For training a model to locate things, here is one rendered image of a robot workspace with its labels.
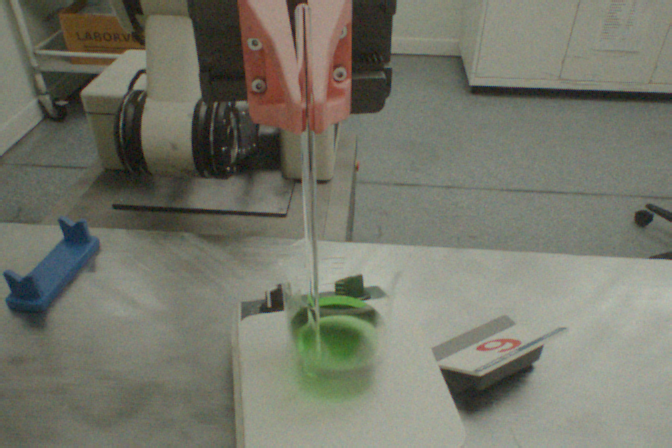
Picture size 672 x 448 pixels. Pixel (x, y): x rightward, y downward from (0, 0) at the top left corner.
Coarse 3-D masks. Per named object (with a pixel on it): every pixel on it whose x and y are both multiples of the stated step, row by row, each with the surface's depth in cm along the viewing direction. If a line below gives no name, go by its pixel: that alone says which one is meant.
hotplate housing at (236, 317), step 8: (240, 304) 46; (240, 312) 44; (232, 320) 43; (240, 320) 41; (232, 328) 41; (232, 336) 39; (232, 344) 38; (232, 352) 38; (232, 360) 37; (240, 400) 35; (240, 408) 34; (240, 416) 34; (240, 424) 34; (240, 432) 33; (240, 440) 33
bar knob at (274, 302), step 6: (270, 288) 43; (276, 288) 43; (282, 288) 43; (270, 294) 42; (276, 294) 42; (282, 294) 43; (270, 300) 42; (276, 300) 42; (282, 300) 43; (264, 306) 43; (270, 306) 42; (276, 306) 42; (282, 306) 43; (264, 312) 43; (270, 312) 42
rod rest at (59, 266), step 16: (64, 224) 55; (80, 224) 55; (64, 240) 56; (80, 240) 56; (96, 240) 56; (48, 256) 54; (64, 256) 54; (80, 256) 54; (32, 272) 48; (48, 272) 52; (64, 272) 52; (16, 288) 49; (32, 288) 49; (48, 288) 51; (16, 304) 49; (32, 304) 49; (48, 304) 50
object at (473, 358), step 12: (504, 336) 47; (516, 336) 46; (528, 336) 45; (540, 336) 44; (480, 348) 45; (492, 348) 44; (504, 348) 43; (456, 360) 44; (468, 360) 43; (480, 360) 42
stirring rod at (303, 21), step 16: (304, 16) 20; (304, 32) 21; (304, 48) 21; (304, 64) 21; (304, 80) 22; (304, 96) 22; (304, 112) 23; (304, 128) 23; (304, 144) 23; (304, 160) 24; (304, 176) 24; (304, 192) 25; (304, 208) 25; (304, 224) 26
